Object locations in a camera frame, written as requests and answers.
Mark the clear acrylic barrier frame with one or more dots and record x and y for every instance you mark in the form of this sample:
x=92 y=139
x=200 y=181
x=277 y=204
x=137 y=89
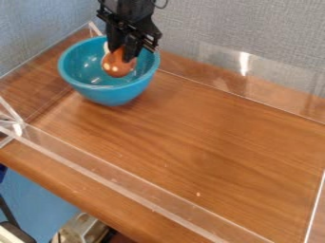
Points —
x=211 y=159

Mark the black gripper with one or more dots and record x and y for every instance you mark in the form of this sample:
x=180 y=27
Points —
x=128 y=20

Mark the white device under table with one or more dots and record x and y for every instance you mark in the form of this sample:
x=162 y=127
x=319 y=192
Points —
x=81 y=229

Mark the blue plastic bowl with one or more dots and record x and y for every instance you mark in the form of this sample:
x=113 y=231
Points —
x=80 y=70

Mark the orange toy mushroom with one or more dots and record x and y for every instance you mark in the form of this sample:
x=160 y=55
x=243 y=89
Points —
x=112 y=63

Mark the black chair frame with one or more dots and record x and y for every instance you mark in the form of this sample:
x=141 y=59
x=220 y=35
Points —
x=10 y=233

